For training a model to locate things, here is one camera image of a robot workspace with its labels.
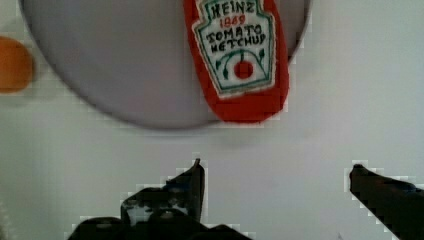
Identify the grey round plate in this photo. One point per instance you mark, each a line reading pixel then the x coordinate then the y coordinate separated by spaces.
pixel 131 59

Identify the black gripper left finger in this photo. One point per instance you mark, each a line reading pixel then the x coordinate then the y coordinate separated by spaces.
pixel 170 212

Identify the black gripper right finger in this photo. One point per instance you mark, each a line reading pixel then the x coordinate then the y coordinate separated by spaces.
pixel 399 205

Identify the red felt ketchup bottle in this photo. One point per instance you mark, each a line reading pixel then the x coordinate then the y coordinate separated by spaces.
pixel 240 57

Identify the orange round sticker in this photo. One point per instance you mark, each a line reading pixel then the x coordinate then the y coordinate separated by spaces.
pixel 16 66

